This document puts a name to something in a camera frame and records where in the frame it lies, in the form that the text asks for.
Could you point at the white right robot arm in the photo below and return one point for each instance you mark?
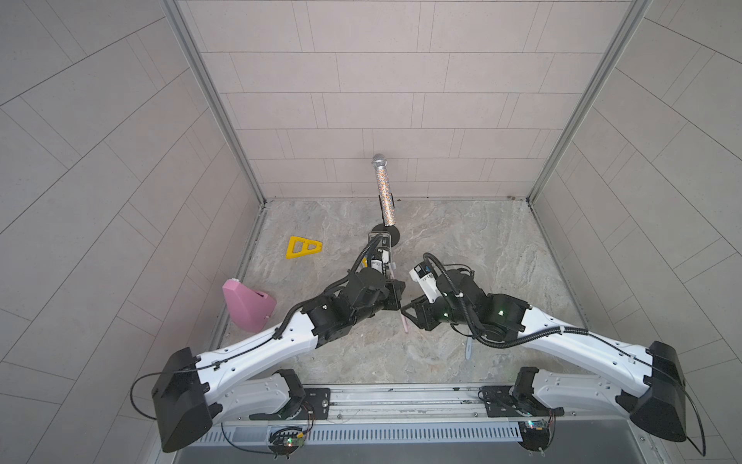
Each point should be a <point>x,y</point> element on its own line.
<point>647,383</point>

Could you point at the pink plastic block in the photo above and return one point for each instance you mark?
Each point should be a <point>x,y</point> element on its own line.
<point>248,309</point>

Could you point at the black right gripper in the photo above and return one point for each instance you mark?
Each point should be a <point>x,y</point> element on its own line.
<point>421,307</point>

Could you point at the left circuit board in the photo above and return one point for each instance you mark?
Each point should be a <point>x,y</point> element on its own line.
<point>286,441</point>

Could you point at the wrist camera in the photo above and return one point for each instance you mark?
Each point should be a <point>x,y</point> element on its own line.
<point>378,259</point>
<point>426,278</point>

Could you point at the aluminium corner profile right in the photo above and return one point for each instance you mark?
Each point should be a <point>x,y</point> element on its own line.
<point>626,30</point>

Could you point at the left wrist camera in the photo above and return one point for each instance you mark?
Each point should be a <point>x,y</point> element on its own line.
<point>378,259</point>

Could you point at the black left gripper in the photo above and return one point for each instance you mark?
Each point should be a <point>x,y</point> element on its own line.
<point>394,294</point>

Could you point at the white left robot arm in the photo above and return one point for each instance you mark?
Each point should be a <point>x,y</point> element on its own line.
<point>243,365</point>

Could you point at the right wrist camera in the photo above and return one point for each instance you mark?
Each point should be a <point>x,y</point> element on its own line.
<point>426,278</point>

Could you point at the pink toothbrush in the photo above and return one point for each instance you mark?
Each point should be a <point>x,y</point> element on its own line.
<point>398,289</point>

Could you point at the aluminium corner profile left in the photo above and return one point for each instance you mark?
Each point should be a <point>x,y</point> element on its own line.
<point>175,16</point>

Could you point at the circuit board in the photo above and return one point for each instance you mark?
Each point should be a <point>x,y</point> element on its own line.
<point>536,435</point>
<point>286,441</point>

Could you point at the glitter silver microphone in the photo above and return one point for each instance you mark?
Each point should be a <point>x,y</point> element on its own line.
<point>380,163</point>

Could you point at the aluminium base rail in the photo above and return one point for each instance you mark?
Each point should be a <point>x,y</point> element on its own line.
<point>535,394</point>

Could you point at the yellow triangle plastic piece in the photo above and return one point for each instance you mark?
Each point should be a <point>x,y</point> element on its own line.
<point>300,247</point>

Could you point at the aluminium corner profile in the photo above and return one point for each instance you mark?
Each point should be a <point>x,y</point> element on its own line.
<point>175,16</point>
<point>626,30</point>

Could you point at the right circuit board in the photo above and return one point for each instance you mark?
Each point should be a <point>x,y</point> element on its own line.
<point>536,435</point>

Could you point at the white vent grille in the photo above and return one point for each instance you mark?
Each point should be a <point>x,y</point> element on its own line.
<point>371,434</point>

